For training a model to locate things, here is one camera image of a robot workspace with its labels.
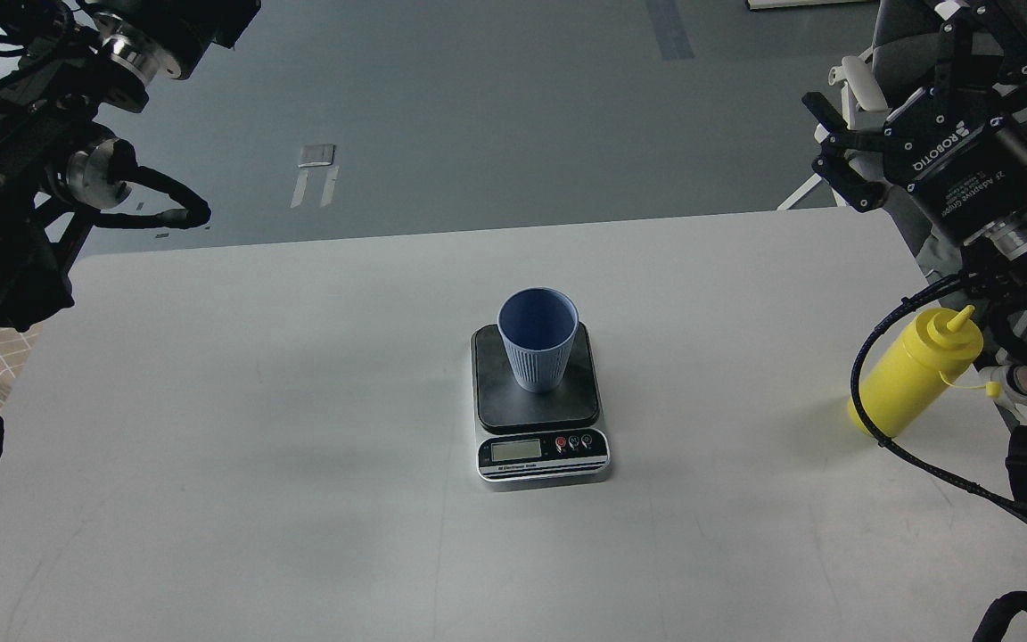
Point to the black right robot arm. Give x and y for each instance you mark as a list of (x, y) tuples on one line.
[(997, 287)]

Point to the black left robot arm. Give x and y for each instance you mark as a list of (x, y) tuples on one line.
[(63, 174)]

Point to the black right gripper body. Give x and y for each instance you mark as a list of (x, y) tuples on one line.
[(967, 171)]

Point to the blue ribbed plastic cup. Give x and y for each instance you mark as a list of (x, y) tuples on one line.
[(538, 328)]

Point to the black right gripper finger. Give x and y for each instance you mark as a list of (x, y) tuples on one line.
[(981, 63), (831, 164)]

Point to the black digital kitchen scale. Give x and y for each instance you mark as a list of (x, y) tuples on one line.
[(536, 437)]

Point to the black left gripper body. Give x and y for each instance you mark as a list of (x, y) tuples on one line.
[(168, 38)]

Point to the white sneaker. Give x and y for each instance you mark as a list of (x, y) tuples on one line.
[(1012, 399)]

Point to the yellow squeeze bottle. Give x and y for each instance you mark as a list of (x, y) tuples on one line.
[(927, 358)]

